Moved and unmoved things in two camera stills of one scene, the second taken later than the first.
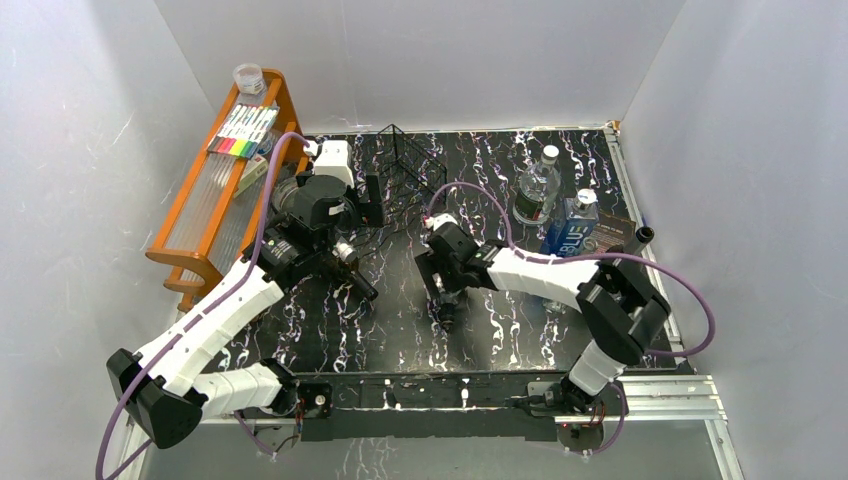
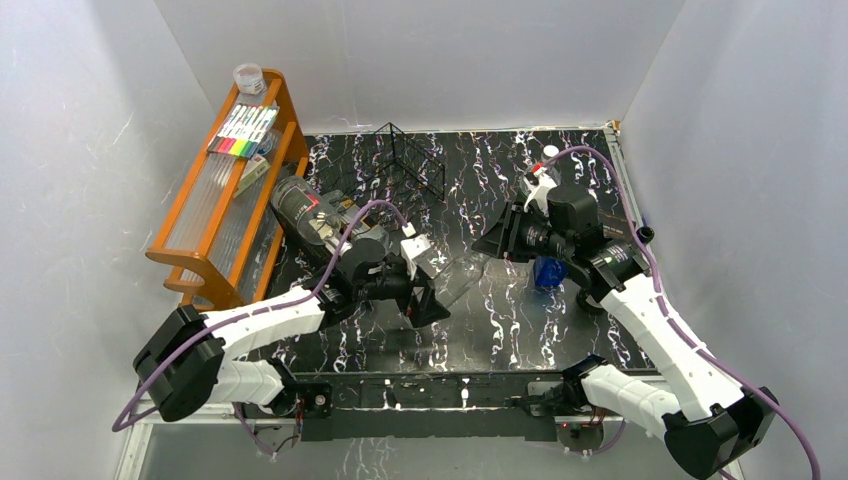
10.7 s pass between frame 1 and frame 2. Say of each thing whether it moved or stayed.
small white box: stayed
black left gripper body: moved
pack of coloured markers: stayed
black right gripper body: moved
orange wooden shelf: stayed
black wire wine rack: stayed
